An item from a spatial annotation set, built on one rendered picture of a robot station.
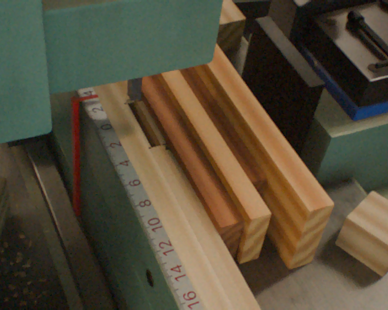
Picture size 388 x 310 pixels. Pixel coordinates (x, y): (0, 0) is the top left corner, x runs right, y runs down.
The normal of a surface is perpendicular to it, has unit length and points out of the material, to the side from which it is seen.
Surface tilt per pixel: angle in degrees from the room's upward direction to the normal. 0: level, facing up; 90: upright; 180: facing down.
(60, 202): 0
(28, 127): 90
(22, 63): 90
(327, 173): 90
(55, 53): 90
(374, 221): 0
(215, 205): 0
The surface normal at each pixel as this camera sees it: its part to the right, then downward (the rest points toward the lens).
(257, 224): 0.40, 0.70
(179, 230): 0.11, -0.68
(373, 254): -0.65, 0.50
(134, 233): -0.91, 0.23
